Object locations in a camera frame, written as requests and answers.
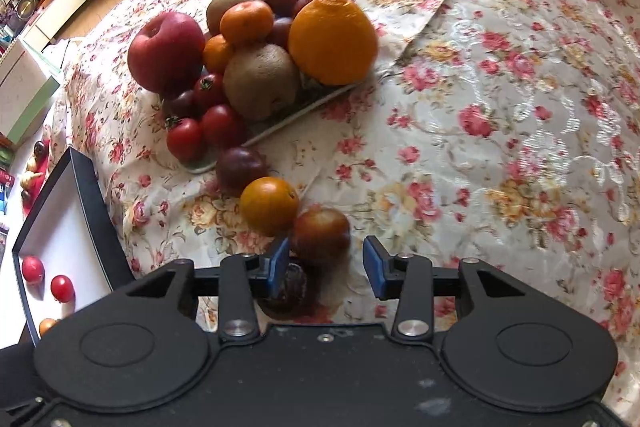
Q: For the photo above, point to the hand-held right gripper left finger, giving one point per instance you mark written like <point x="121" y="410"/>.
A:
<point x="279" y="267"/>

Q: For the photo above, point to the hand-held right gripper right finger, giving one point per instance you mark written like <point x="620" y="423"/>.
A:
<point x="374" y="264"/>

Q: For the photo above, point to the brown red plum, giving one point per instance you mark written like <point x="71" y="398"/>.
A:
<point x="322" y="234"/>

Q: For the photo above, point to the white cardboard box dark rim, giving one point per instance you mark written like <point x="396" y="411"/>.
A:
<point x="60" y="227"/>

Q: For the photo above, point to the orange yellow tomato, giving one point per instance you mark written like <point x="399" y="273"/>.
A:
<point x="47" y="326"/>
<point x="267" y="205"/>

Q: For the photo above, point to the dark wrinkled fruit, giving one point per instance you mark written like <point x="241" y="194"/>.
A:
<point x="296" y="287"/>

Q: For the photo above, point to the white rectangular plate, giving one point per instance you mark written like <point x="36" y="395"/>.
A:
<point x="312" y="94"/>

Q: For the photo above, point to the large brown kiwi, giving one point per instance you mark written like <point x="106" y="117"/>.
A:
<point x="260" y="82"/>

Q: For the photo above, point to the dark cherry tomato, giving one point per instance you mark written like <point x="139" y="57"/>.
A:
<point x="180" y="104"/>

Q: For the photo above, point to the red cherry tomato green calyx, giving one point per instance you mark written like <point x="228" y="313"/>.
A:
<point x="210" y="89"/>

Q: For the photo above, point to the small orange mandarin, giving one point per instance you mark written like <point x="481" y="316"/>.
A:
<point x="217" y="54"/>

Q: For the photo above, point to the large orange with stem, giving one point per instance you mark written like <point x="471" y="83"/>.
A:
<point x="332" y="39"/>

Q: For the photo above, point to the floral tablecloth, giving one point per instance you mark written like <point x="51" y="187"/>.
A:
<point x="500" y="57"/>

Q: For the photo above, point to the large red apple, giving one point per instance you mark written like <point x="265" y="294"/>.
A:
<point x="165" y="52"/>

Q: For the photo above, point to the red cloth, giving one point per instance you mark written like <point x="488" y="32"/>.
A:
<point x="31" y="199"/>

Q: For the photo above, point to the small brown kiwi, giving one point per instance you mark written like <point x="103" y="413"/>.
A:
<point x="222" y="7"/>

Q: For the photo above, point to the pale yellow fruit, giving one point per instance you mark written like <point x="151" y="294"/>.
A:
<point x="32" y="164"/>

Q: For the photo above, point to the white and green box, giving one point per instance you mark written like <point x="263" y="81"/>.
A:
<point x="25" y="97"/>

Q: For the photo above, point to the white low cabinet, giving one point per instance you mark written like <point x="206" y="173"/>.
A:
<point x="65" y="2"/>

